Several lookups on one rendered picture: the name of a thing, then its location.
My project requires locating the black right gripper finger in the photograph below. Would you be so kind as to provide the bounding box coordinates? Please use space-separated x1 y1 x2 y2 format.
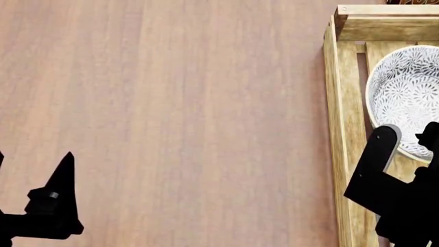
414 120 439 167
344 123 410 215

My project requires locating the white floral patterned bowl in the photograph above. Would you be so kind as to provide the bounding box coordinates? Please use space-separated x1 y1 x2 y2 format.
365 45 439 163

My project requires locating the light wooden slatted tray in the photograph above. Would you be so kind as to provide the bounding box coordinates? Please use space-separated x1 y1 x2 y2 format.
322 4 439 247

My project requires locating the dark brown patterned object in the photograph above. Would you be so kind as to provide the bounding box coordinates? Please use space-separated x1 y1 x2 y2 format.
385 0 439 6

